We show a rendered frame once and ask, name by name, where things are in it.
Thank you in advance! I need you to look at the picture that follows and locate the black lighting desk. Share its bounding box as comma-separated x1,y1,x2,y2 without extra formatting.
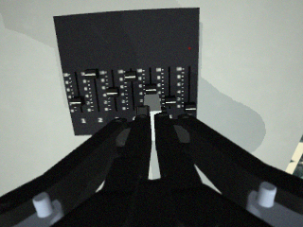
53,8,200,136

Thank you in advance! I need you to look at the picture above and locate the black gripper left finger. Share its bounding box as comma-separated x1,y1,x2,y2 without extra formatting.
0,94,153,227

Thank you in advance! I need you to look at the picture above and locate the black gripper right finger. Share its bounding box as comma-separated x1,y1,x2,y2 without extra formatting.
151,93,303,227

